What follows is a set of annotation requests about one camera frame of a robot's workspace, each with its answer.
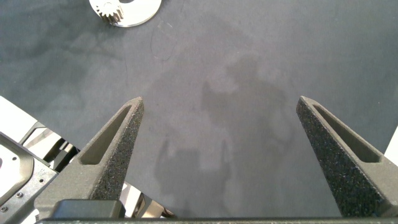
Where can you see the white round plate with pins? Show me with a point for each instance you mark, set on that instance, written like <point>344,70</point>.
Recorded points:
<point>143,12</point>

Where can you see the grey metal robot chassis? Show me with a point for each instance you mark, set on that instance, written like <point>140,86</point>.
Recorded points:
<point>18,168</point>

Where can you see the black rubber mat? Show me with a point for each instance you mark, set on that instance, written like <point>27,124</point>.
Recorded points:
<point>217,62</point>

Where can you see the small steel gear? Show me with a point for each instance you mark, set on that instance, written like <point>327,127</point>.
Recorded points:
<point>117,11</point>

